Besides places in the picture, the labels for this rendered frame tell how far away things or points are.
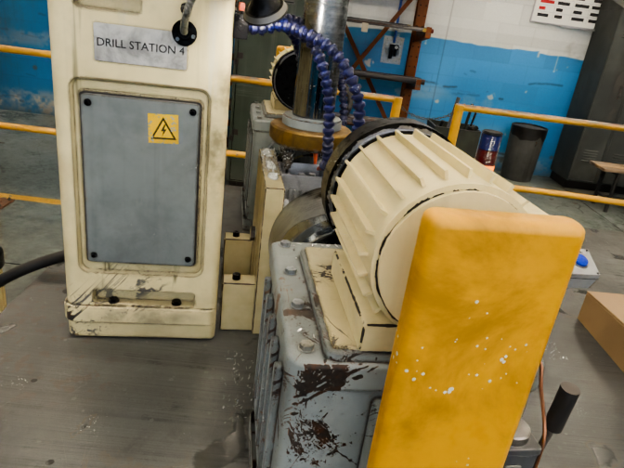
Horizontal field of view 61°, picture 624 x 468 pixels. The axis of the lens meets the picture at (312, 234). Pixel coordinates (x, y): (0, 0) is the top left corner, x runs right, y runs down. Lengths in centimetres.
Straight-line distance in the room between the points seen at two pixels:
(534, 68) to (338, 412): 613
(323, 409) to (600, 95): 598
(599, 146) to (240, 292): 569
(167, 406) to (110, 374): 14
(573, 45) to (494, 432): 629
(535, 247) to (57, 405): 84
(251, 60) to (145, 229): 326
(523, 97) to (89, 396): 601
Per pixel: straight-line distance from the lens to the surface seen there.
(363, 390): 56
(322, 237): 86
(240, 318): 119
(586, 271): 122
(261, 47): 421
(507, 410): 52
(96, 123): 101
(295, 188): 116
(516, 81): 652
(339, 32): 112
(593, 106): 639
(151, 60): 97
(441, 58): 626
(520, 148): 627
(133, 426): 99
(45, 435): 100
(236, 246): 136
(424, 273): 41
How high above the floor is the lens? 148
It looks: 23 degrees down
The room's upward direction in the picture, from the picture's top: 8 degrees clockwise
